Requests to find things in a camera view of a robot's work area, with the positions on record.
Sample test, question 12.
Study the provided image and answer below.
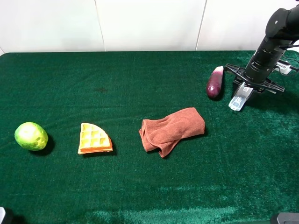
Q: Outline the purple eggplant toy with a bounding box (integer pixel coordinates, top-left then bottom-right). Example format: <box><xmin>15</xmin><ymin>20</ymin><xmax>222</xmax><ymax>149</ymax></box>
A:
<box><xmin>206</xmin><ymin>66</ymin><xmax>224</xmax><ymax>98</ymax></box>

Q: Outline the green round fruit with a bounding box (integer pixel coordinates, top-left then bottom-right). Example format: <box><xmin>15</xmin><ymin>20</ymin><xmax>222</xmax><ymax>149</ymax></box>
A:
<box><xmin>14</xmin><ymin>122</ymin><xmax>49</xmax><ymax>151</ymax></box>

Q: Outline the white power strip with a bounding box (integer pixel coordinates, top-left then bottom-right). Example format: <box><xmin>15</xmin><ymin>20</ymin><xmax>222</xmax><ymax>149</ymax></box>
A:
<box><xmin>274</xmin><ymin>60</ymin><xmax>292</xmax><ymax>75</ymax></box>

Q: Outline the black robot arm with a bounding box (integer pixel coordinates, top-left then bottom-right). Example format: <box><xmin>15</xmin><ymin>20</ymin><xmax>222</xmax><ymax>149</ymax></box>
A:
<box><xmin>224</xmin><ymin>6</ymin><xmax>299</xmax><ymax>111</ymax></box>

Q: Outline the yellow waffle wedge toy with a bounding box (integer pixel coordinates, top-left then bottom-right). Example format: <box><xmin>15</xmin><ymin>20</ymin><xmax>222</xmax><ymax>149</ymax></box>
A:
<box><xmin>78</xmin><ymin>123</ymin><xmax>113</xmax><ymax>154</ymax></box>

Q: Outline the brown folded towel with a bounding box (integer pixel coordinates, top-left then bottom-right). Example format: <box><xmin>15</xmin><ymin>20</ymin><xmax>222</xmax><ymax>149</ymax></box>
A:
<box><xmin>139</xmin><ymin>107</ymin><xmax>205</xmax><ymax>158</ymax></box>

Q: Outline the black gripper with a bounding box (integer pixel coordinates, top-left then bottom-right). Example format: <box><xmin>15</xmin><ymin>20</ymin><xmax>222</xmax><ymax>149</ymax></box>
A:
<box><xmin>224</xmin><ymin>64</ymin><xmax>285</xmax><ymax>105</ymax></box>

